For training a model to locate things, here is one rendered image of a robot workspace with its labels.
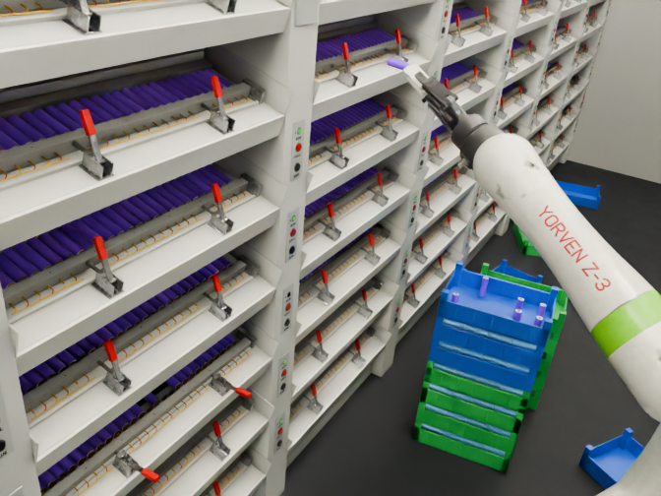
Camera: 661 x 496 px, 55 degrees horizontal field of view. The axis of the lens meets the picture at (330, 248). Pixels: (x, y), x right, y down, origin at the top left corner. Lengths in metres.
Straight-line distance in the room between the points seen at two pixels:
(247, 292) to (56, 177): 0.57
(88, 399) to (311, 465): 1.02
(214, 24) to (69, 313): 0.48
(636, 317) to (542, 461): 1.27
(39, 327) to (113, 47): 0.39
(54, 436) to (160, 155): 0.46
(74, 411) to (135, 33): 0.59
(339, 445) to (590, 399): 0.95
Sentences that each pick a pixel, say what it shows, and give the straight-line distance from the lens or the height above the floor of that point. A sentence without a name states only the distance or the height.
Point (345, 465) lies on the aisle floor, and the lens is 2.03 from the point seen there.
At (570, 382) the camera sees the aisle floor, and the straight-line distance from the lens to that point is 2.56.
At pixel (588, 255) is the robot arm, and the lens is 1.03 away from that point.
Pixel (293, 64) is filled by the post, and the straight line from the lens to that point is 1.23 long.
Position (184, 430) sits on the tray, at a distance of 1.35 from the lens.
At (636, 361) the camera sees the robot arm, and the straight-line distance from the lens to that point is 0.99.
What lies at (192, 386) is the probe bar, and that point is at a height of 0.58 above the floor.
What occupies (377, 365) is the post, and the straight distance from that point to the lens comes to 2.32.
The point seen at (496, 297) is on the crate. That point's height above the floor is 0.48.
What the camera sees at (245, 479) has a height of 0.16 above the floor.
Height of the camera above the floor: 1.49
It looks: 29 degrees down
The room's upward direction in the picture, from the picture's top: 6 degrees clockwise
